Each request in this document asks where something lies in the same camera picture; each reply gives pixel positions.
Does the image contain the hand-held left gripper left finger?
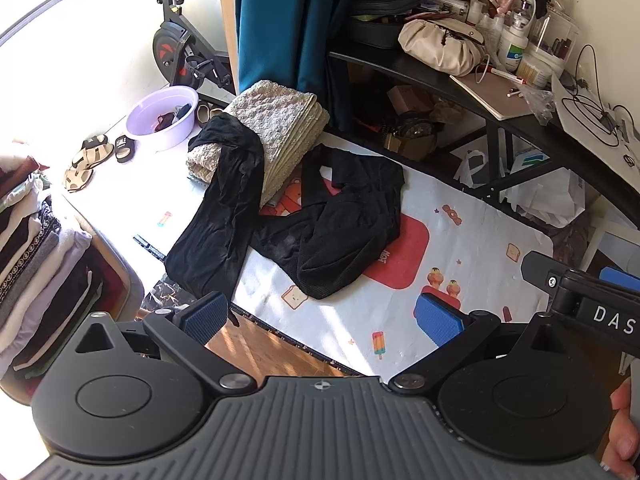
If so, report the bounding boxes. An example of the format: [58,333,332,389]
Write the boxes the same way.
[75,292,258,393]

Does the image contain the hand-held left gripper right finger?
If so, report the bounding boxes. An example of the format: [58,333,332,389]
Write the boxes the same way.
[389,292,569,393]

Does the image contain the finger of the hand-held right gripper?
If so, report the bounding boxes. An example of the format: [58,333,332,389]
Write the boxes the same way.
[599,266,640,291]
[520,250,568,297]

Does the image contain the black knit sweater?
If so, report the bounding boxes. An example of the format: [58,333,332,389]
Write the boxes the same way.
[250,144,406,301]

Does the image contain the stack of folded clothes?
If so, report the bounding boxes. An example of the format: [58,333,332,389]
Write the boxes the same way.
[0,152,106,386]

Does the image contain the person's right hand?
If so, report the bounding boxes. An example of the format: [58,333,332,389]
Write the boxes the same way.
[600,377,635,480]

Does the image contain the white plastic bag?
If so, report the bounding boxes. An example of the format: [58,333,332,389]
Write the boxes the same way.
[500,150,586,228]

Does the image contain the cartoon printed mat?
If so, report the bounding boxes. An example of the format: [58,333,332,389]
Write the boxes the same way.
[65,130,556,376]

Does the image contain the black tights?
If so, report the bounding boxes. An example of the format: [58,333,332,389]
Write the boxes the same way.
[165,112,265,306]

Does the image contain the black desk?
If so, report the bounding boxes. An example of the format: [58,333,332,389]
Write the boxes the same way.
[327,40,640,231]

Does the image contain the tan notebook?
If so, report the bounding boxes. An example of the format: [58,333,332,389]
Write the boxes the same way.
[450,74,551,121]

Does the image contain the purple plastic basin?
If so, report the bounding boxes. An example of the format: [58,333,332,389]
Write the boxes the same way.
[125,86,199,152]

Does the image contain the folded beige towel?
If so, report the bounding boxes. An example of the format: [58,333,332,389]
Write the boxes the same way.
[187,80,331,208]

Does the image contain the cardboard box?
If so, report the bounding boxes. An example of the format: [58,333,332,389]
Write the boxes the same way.
[385,85,436,121]

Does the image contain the white lotion bottle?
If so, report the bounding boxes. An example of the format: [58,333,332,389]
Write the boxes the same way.
[500,25,531,73]

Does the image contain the clear plastic jar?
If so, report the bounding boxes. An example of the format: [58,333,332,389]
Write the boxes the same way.
[530,5,581,76]

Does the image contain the beige pouch bag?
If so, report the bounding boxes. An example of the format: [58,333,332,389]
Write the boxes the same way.
[397,18,488,77]

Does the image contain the black exercise bike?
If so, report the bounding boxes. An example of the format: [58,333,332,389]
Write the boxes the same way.
[132,0,236,96]

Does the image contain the dark grey case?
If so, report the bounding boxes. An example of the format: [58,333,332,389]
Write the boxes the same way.
[350,0,421,51]

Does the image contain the teal curtain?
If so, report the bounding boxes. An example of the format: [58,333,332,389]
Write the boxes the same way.
[235,0,366,133]

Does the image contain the black looped cable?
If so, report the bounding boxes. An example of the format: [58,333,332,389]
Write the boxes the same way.
[560,45,640,148]

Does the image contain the beige strap sandal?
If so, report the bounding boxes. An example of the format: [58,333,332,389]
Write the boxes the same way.
[72,135,115,168]
[64,167,95,192]

